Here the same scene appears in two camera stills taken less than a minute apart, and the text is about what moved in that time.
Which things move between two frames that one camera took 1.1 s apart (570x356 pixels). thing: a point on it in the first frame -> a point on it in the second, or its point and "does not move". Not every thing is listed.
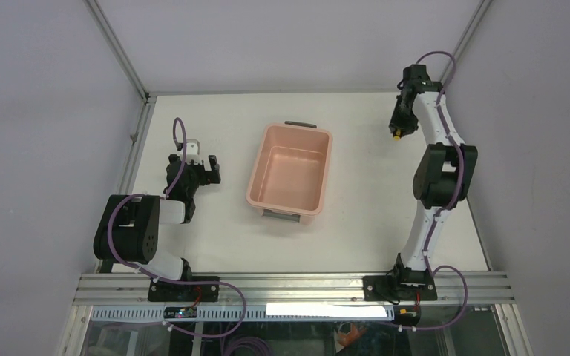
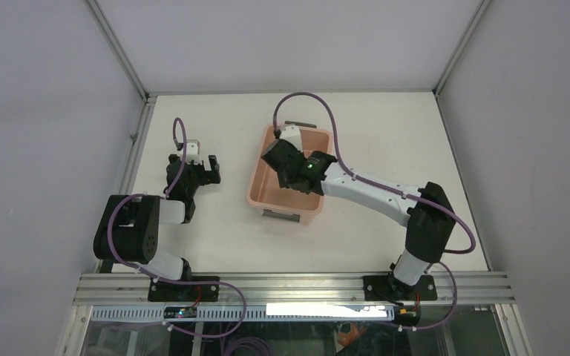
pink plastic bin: (289, 178) does not move
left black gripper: (207, 177) does not move
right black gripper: (397, 122) -> (283, 182)
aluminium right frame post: (476, 18) does not move
